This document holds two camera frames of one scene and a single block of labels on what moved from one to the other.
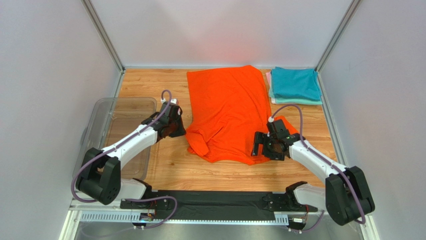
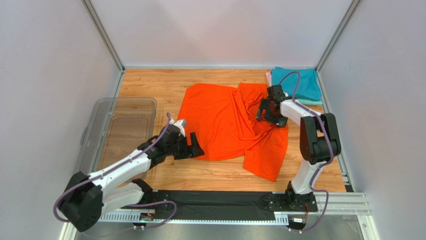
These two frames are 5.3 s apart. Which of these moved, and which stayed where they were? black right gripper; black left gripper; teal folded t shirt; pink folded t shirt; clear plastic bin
Moved: black left gripper; black right gripper
Stayed: pink folded t shirt; teal folded t shirt; clear plastic bin
